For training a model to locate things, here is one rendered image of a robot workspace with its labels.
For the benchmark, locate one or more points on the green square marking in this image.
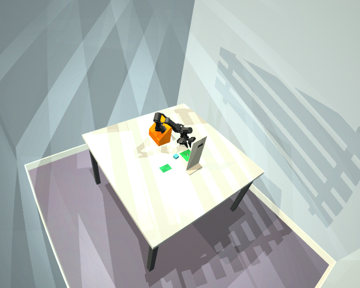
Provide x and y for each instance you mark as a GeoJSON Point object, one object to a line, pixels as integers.
{"type": "Point", "coordinates": [183, 154]}

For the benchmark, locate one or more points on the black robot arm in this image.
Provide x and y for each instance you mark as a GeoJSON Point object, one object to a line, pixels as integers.
{"type": "Point", "coordinates": [176, 127]}

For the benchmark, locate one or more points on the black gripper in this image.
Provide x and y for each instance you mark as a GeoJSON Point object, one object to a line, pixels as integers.
{"type": "Point", "coordinates": [190, 140]}

